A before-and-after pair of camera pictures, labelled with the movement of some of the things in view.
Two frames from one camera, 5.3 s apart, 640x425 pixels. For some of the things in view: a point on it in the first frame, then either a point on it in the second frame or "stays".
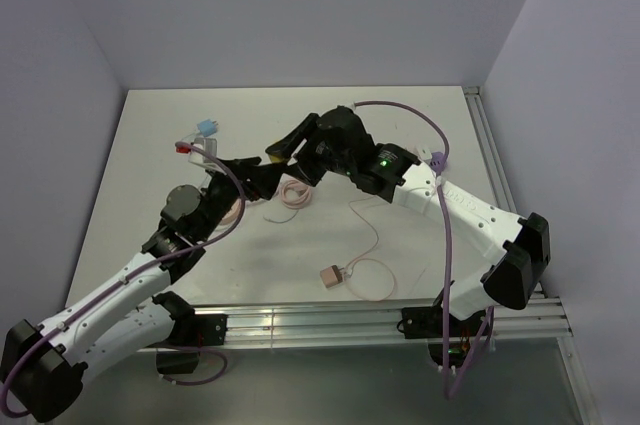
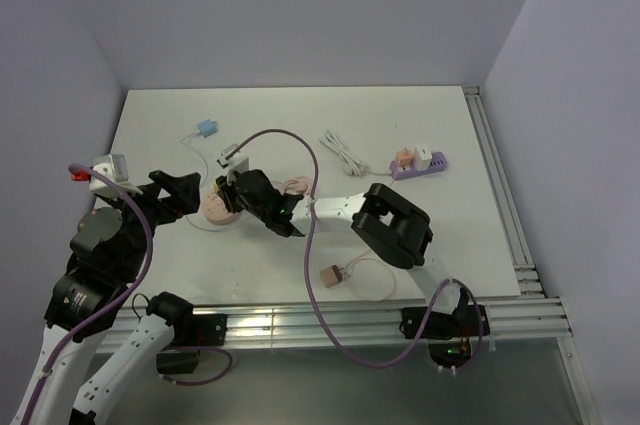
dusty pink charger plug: (331, 276) stays
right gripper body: (316, 146) -> (234, 200)
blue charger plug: (207, 127) stays
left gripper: (256, 181) -> (183, 189)
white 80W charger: (423, 153) stays
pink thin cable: (362, 259) stays
